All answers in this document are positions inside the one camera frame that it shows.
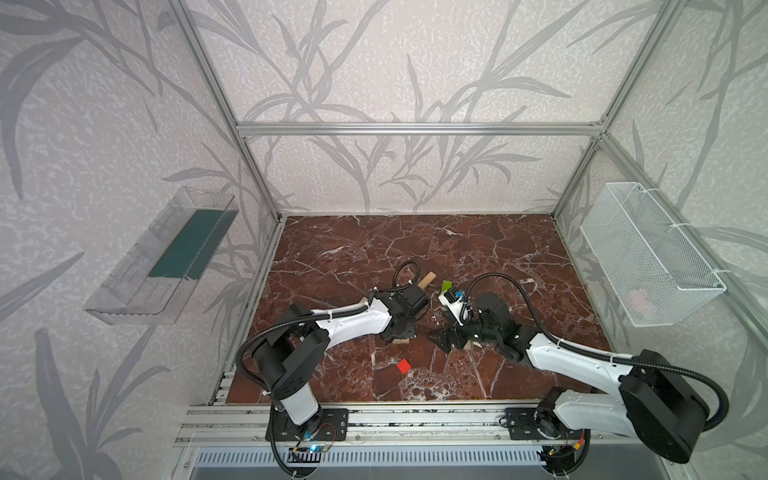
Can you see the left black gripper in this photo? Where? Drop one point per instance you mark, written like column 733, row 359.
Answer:
column 399, row 327

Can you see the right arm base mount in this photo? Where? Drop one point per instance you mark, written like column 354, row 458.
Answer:
column 526, row 423

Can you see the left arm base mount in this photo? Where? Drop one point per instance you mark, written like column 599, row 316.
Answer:
column 329, row 424

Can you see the white wire basket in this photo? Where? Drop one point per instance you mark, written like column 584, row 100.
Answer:
column 658, row 275

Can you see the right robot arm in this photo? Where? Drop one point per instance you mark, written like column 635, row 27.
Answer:
column 631, row 397

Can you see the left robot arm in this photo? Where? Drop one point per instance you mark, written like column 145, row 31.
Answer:
column 282, row 358

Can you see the clear plastic wall bin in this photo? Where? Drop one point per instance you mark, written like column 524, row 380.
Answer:
column 154, row 281

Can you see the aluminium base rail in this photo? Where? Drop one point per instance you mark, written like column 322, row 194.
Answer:
column 369, row 424

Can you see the red block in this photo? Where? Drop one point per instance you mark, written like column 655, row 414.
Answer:
column 404, row 366

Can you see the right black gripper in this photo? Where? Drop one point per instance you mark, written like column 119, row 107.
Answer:
column 459, row 335

